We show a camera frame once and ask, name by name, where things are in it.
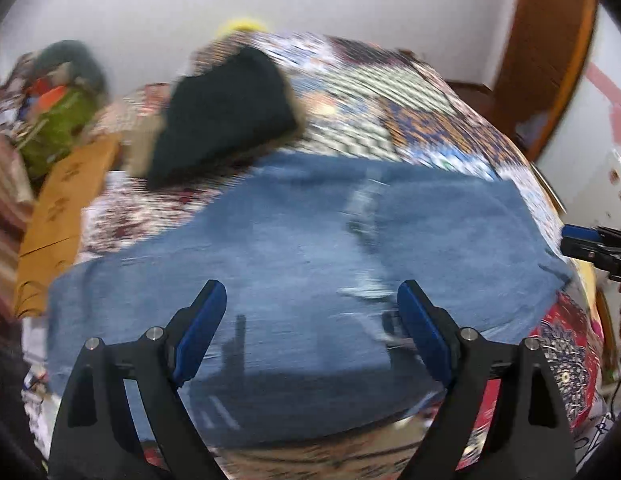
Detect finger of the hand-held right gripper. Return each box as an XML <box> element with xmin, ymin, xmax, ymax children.
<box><xmin>559</xmin><ymin>225</ymin><xmax>604</xmax><ymax>262</ymax></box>

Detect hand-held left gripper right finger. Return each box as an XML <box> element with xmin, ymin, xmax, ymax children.
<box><xmin>397</xmin><ymin>280</ymin><xmax>576</xmax><ymax>480</ymax></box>

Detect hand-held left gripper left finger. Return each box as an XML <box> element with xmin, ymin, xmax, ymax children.
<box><xmin>49</xmin><ymin>279</ymin><xmax>227</xmax><ymax>480</ymax></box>

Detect blue denim jeans pants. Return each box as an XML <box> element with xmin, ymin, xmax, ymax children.
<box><xmin>45</xmin><ymin>152</ymin><xmax>576</xmax><ymax>448</ymax></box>

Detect olive folded pants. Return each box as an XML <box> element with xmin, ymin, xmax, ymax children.
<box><xmin>125</xmin><ymin>115</ymin><xmax>166</xmax><ymax>178</ymax></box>

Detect black folded pants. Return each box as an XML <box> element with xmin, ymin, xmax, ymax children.
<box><xmin>146</xmin><ymin>46</ymin><xmax>306</xmax><ymax>188</ymax></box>

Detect white appliance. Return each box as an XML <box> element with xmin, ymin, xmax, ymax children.
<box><xmin>593</xmin><ymin>147</ymin><xmax>621</xmax><ymax>233</ymax></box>

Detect wooden lap table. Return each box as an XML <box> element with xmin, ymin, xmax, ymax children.
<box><xmin>13</xmin><ymin>137</ymin><xmax>121</xmax><ymax>318</ymax></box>

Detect patchwork bed blanket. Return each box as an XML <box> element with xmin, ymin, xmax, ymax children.
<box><xmin>80</xmin><ymin>30</ymin><xmax>616</xmax><ymax>480</ymax></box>

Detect brown wooden door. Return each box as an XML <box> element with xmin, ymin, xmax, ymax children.
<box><xmin>443</xmin><ymin>0</ymin><xmax>599</xmax><ymax>161</ymax></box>

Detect striped maroon curtain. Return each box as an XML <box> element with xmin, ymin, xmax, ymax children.
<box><xmin>0</xmin><ymin>110</ymin><xmax>36</xmax><ymax>321</ymax></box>

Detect orange striped patchwork quilt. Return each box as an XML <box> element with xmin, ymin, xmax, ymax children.
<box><xmin>98</xmin><ymin>82</ymin><xmax>176</xmax><ymax>126</ymax></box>

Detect green patterned bag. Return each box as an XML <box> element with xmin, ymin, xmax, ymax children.
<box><xmin>15</xmin><ymin>87</ymin><xmax>98</xmax><ymax>178</ymax></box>

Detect orange box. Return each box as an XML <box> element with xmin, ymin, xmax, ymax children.
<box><xmin>38</xmin><ymin>85</ymin><xmax>68</xmax><ymax>111</ymax></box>

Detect grey-green bolster pillow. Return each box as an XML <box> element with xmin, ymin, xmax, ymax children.
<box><xmin>33</xmin><ymin>39</ymin><xmax>108</xmax><ymax>98</ymax></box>

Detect yellow curved object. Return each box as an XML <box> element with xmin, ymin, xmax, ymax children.
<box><xmin>213</xmin><ymin>17</ymin><xmax>271</xmax><ymax>41</ymax></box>

